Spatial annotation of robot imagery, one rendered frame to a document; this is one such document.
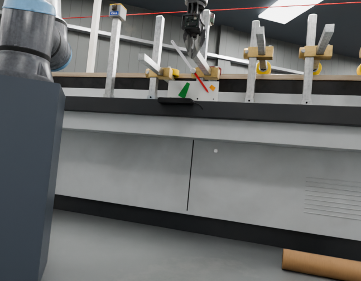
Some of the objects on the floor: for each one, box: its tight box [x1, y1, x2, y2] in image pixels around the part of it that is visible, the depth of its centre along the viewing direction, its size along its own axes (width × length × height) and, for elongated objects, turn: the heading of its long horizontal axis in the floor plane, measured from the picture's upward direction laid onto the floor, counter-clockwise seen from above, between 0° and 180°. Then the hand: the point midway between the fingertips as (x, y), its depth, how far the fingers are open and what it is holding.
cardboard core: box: [282, 249, 361, 281], centre depth 121 cm, size 30×8×8 cm
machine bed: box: [52, 77, 361, 263], centre depth 204 cm, size 70×510×87 cm
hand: (192, 56), depth 121 cm, fingers closed
